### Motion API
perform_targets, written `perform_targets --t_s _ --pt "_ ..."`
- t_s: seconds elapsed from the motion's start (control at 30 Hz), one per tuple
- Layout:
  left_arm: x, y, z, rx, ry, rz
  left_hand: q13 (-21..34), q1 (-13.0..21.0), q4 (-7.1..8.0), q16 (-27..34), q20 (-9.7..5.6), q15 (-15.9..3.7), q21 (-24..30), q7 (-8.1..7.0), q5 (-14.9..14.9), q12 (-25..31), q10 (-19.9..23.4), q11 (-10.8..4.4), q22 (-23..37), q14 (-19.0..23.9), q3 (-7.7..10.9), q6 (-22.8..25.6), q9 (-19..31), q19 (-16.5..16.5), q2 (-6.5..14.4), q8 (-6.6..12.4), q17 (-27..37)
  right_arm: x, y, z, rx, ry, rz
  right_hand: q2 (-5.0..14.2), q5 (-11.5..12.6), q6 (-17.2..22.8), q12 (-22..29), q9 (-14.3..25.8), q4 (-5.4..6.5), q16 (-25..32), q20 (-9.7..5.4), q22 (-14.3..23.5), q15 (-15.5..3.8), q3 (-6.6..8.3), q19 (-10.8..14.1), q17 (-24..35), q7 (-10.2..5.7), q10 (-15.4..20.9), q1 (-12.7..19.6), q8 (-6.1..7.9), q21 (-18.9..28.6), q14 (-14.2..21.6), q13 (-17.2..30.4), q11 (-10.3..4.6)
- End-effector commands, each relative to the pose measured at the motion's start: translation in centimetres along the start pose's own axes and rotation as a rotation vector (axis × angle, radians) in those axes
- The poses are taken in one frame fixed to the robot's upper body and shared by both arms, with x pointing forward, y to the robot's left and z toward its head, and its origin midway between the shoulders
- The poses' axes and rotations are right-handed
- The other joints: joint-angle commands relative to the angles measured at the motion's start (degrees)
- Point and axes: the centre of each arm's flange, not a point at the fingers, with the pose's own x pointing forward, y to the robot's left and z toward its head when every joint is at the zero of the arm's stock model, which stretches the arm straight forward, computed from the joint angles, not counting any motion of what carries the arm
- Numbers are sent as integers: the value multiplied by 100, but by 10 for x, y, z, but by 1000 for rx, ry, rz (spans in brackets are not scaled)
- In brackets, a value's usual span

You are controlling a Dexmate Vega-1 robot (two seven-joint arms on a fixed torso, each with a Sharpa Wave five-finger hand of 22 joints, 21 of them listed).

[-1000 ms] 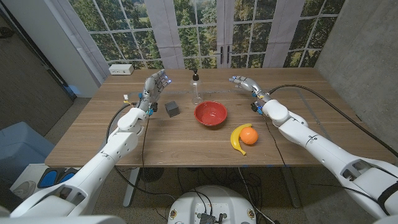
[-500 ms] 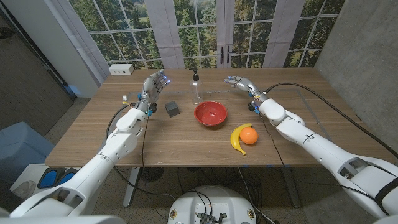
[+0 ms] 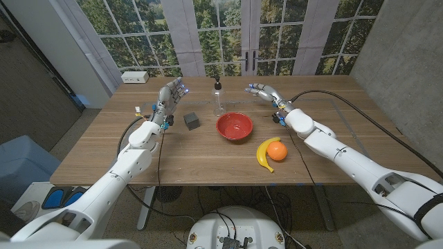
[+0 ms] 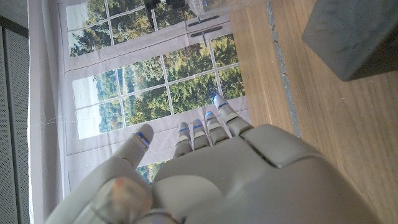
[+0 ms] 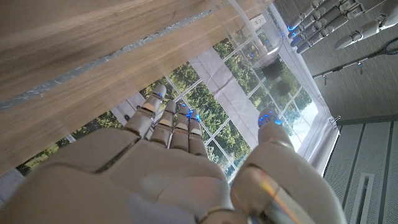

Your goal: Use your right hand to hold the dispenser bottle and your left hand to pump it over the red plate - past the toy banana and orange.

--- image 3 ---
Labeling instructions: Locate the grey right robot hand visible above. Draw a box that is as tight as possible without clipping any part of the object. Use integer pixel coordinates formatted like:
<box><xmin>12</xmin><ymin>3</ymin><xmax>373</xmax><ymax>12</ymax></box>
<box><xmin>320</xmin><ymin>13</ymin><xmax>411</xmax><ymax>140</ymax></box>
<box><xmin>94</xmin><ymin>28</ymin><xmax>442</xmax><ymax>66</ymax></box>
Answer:
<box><xmin>244</xmin><ymin>82</ymin><xmax>297</xmax><ymax>113</ymax></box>

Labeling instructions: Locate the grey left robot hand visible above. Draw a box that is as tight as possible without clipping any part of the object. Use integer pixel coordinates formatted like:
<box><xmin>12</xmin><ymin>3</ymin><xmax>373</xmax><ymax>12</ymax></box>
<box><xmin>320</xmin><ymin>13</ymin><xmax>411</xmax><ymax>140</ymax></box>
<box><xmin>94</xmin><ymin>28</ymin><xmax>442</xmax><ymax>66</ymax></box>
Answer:
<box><xmin>151</xmin><ymin>76</ymin><xmax>190</xmax><ymax>131</ymax></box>

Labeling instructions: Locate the clear dispenser bottle black pump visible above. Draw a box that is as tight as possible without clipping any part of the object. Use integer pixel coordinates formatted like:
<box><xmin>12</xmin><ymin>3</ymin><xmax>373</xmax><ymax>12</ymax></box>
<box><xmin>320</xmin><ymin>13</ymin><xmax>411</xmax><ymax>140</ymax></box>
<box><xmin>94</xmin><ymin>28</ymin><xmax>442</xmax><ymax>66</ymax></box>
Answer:
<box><xmin>211</xmin><ymin>75</ymin><xmax>226</xmax><ymax>118</ymax></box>

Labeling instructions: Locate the white robot shoulder housing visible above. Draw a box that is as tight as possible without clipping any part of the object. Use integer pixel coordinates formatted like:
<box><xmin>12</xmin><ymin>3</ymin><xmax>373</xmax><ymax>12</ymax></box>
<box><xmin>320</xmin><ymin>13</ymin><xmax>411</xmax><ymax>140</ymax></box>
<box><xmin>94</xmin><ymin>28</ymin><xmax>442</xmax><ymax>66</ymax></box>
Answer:
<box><xmin>0</xmin><ymin>238</ymin><xmax>141</xmax><ymax>249</ymax></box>

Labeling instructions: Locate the red bowl plate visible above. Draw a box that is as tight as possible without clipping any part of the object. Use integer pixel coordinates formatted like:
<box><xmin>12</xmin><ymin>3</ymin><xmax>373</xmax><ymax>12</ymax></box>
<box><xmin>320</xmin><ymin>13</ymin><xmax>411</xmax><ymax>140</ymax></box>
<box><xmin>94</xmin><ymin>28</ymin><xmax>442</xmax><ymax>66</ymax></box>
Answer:
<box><xmin>215</xmin><ymin>111</ymin><xmax>254</xmax><ymax>141</ymax></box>

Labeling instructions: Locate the toy orange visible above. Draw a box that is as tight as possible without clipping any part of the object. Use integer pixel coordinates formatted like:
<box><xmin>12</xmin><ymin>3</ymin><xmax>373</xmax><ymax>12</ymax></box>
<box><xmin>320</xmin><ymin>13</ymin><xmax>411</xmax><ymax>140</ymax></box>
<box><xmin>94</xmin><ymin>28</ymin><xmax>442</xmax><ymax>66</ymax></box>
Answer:
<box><xmin>266</xmin><ymin>140</ymin><xmax>289</xmax><ymax>162</ymax></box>

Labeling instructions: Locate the yellow toy banana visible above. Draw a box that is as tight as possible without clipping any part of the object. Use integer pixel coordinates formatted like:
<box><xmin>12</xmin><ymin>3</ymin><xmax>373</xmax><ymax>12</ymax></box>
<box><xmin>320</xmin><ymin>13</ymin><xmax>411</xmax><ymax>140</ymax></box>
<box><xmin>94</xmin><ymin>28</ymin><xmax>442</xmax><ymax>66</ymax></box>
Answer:
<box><xmin>256</xmin><ymin>136</ymin><xmax>282</xmax><ymax>174</ymax></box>

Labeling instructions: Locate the dark grey cube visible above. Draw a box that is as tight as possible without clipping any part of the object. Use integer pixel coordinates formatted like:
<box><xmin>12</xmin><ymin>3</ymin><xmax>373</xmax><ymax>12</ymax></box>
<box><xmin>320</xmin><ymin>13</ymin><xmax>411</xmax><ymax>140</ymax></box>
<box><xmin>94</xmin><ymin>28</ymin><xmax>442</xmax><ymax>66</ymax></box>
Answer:
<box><xmin>183</xmin><ymin>111</ymin><xmax>201</xmax><ymax>131</ymax></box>

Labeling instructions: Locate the white power strip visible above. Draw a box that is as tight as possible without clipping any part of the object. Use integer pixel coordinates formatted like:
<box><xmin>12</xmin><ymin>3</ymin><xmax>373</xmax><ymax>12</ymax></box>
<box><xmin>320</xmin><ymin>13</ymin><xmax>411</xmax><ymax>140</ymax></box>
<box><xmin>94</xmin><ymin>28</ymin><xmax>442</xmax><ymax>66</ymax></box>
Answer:
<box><xmin>120</xmin><ymin>71</ymin><xmax>150</xmax><ymax>84</ymax></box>

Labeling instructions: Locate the printed window forest backdrop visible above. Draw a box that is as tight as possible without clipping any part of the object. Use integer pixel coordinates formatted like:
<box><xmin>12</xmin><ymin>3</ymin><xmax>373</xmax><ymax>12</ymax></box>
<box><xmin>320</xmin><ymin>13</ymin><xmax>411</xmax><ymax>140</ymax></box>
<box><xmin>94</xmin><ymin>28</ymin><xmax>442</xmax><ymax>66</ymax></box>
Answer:
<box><xmin>64</xmin><ymin>0</ymin><xmax>385</xmax><ymax>77</ymax></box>

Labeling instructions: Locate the round black floor fan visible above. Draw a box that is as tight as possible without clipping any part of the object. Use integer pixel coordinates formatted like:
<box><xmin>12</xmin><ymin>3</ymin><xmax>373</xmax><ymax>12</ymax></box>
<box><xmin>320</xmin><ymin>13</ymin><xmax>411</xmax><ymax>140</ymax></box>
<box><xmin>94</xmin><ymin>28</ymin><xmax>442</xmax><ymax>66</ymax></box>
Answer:
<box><xmin>154</xmin><ymin>186</ymin><xmax>183</xmax><ymax>203</ymax></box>

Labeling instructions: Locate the metal table leg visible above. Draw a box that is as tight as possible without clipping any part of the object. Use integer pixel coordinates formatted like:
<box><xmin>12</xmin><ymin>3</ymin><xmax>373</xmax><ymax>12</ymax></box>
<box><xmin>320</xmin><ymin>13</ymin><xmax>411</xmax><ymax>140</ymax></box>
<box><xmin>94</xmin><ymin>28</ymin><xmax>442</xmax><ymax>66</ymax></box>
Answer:
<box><xmin>137</xmin><ymin>186</ymin><xmax>156</xmax><ymax>231</ymax></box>
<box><xmin>313</xmin><ymin>185</ymin><xmax>336</xmax><ymax>232</ymax></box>

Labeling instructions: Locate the blue black foot pedal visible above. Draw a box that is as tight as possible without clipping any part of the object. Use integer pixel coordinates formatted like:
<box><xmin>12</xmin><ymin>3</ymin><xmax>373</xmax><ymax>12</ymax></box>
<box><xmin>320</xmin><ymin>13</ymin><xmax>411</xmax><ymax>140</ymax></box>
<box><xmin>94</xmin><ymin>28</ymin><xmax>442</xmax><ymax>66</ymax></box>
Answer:
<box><xmin>42</xmin><ymin>187</ymin><xmax>66</xmax><ymax>210</ymax></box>
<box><xmin>64</xmin><ymin>187</ymin><xmax>91</xmax><ymax>207</ymax></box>

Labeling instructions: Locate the white robot torso base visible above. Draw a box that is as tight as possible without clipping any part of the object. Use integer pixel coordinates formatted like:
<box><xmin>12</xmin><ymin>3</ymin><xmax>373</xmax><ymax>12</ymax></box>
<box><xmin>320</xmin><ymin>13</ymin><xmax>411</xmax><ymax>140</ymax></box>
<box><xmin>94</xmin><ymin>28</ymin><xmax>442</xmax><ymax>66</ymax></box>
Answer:
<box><xmin>186</xmin><ymin>205</ymin><xmax>287</xmax><ymax>249</ymax></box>

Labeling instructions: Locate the blue storage bin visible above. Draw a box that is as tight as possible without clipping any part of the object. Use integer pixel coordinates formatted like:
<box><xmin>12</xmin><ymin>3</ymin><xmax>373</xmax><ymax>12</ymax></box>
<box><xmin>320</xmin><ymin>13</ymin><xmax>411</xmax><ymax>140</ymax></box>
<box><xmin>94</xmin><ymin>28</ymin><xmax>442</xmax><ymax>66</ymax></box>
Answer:
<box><xmin>0</xmin><ymin>135</ymin><xmax>62</xmax><ymax>205</ymax></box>

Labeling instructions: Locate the white floor platform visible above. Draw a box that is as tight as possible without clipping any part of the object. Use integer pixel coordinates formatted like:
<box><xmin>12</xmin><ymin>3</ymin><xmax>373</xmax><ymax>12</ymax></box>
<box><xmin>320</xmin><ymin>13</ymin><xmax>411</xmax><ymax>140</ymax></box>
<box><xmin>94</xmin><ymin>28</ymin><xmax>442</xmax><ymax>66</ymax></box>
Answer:
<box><xmin>9</xmin><ymin>182</ymin><xmax>101</xmax><ymax>225</ymax></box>

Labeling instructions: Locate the white shoe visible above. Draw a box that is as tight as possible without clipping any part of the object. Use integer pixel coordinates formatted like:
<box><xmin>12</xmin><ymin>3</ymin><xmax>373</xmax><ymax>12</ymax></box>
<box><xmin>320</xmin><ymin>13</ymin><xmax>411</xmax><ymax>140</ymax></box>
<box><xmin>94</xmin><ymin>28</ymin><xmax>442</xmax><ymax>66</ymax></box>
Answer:
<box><xmin>12</xmin><ymin>200</ymin><xmax>42</xmax><ymax>223</ymax></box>

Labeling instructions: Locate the dark trouser leg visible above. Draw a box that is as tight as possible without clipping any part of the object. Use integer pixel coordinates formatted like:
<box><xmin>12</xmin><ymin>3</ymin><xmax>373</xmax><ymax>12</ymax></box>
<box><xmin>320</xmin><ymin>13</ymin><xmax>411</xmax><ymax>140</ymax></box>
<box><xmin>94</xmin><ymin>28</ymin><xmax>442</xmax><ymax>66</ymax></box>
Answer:
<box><xmin>0</xmin><ymin>203</ymin><xmax>27</xmax><ymax>239</ymax></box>

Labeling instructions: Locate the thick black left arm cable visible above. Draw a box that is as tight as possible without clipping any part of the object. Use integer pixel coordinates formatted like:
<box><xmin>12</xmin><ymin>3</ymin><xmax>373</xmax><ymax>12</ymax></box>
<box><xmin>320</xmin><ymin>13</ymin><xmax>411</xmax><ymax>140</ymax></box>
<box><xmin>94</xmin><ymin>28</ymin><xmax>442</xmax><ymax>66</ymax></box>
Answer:
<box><xmin>116</xmin><ymin>116</ymin><xmax>197</xmax><ymax>222</ymax></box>

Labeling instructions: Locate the thin black left wrist cable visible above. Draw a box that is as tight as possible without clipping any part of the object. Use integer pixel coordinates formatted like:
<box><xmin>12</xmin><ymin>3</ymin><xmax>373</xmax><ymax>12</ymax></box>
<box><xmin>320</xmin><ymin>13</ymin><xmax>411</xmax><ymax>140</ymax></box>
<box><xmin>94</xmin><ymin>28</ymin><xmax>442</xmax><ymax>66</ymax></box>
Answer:
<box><xmin>157</xmin><ymin>129</ymin><xmax>166</xmax><ymax>219</ymax></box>

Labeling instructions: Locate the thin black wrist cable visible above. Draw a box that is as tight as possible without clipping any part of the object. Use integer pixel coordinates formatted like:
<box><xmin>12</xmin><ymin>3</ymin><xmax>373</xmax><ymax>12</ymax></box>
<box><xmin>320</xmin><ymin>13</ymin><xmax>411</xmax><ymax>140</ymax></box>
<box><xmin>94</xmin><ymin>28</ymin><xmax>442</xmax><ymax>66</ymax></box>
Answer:
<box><xmin>157</xmin><ymin>129</ymin><xmax>166</xmax><ymax>219</ymax></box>
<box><xmin>285</xmin><ymin>126</ymin><xmax>318</xmax><ymax>186</ymax></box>

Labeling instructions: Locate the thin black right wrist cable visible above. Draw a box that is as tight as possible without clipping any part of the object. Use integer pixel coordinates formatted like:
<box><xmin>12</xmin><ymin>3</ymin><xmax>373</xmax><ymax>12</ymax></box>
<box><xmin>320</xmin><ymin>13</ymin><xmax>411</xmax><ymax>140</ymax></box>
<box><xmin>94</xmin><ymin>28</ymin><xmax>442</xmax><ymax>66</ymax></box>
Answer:
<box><xmin>285</xmin><ymin>126</ymin><xmax>318</xmax><ymax>186</ymax></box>

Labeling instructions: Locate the white floor cable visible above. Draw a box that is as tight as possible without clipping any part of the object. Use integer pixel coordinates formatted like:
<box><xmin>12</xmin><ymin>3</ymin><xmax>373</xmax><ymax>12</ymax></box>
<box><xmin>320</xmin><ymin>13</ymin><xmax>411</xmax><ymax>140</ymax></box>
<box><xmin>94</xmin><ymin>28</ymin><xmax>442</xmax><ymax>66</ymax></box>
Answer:
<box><xmin>264</xmin><ymin>186</ymin><xmax>307</xmax><ymax>249</ymax></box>

